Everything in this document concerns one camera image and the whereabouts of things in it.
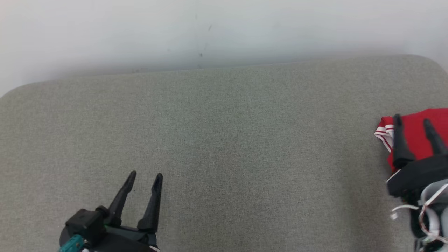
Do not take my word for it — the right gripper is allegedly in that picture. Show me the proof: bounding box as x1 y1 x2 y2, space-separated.
387 114 448 197

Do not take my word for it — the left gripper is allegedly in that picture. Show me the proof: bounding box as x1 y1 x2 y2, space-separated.
87 170 163 252

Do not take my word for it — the red jersey black lettering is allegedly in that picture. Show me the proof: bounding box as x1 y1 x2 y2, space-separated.
374 108 448 173

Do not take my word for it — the grey fabric sofa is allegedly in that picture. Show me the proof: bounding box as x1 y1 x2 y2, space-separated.
0 54 448 252

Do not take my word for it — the white red wire bundle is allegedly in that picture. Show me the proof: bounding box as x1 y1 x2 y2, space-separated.
390 184 448 244

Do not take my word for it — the teal left camera cable connector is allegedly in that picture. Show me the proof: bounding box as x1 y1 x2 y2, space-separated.
59 234 85 252

